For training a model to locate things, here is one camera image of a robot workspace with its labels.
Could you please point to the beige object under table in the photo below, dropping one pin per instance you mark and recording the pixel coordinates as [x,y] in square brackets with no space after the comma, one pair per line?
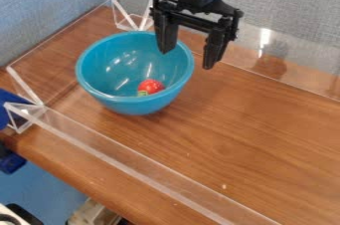
[92,213]

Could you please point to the clear acrylic barrier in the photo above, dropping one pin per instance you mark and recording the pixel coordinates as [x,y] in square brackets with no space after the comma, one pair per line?
[243,152]

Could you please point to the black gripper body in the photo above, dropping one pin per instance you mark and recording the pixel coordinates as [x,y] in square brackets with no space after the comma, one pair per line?
[200,14]

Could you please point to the blue bowl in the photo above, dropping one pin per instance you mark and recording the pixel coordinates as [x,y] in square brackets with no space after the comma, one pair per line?
[119,62]

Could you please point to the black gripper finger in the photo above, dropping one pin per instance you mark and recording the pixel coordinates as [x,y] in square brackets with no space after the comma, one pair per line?
[165,26]
[216,42]

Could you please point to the blue clamp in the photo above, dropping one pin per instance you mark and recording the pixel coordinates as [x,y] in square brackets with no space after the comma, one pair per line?
[11,161]

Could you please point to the white and black object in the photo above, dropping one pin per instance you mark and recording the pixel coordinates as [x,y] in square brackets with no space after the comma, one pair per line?
[15,215]

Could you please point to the red strawberry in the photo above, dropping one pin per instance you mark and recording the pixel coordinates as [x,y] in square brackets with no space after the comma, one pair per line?
[149,87]

